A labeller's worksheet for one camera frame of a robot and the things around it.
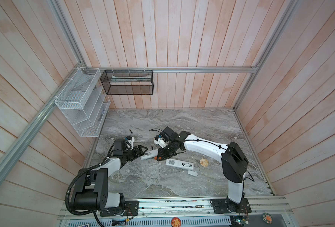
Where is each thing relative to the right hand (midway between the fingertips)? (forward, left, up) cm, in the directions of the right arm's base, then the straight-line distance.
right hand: (158, 159), depth 82 cm
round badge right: (-27, -57, -8) cm, 63 cm away
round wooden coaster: (+2, -29, -9) cm, 31 cm away
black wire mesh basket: (+53, +25, +17) cm, 61 cm away
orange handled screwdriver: (0, +1, +2) cm, 2 cm away
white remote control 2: (0, -13, -8) cm, 16 cm away
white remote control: (+6, +6, -7) cm, 12 cm away
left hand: (+6, +9, -4) cm, 12 cm away
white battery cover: (-5, -21, -9) cm, 24 cm away
